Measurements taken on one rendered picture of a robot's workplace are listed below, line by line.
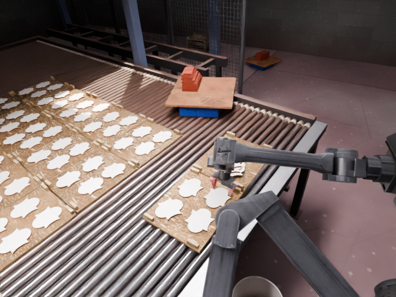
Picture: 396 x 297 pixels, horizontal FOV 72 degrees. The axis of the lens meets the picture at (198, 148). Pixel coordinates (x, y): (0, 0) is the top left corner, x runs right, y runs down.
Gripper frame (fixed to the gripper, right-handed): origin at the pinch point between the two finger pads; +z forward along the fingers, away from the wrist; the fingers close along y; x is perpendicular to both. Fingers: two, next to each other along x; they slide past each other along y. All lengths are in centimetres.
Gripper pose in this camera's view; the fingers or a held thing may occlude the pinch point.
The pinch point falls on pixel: (221, 190)
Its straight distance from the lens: 146.5
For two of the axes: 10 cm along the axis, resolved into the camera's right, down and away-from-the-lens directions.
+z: -1.0, 8.6, 5.0
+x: 5.8, -3.6, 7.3
